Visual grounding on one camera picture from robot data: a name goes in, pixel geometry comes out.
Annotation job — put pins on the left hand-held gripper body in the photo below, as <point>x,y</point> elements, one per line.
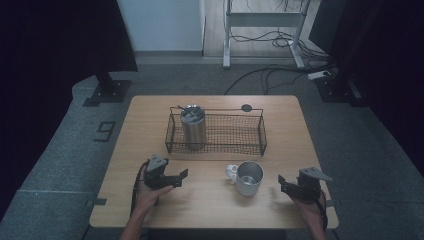
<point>157,175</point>

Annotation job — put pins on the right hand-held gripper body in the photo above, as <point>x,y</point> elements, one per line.
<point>308,186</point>

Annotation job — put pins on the stainless steel tumbler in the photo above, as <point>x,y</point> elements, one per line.
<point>193,128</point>

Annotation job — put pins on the white metal mug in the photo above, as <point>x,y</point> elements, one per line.
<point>248,178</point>

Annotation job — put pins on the person's right hand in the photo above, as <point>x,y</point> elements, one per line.
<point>310,208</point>

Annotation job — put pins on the person's left hand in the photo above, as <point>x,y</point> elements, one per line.
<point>148,196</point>

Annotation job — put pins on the black stand base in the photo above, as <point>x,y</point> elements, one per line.
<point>108,91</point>
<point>336,90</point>

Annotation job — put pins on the white power strip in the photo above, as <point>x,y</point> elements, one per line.
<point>319,74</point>

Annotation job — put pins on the black curtain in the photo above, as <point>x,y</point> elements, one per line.
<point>60,40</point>
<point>383,50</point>

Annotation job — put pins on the white desk frame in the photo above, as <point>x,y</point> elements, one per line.
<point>263,20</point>

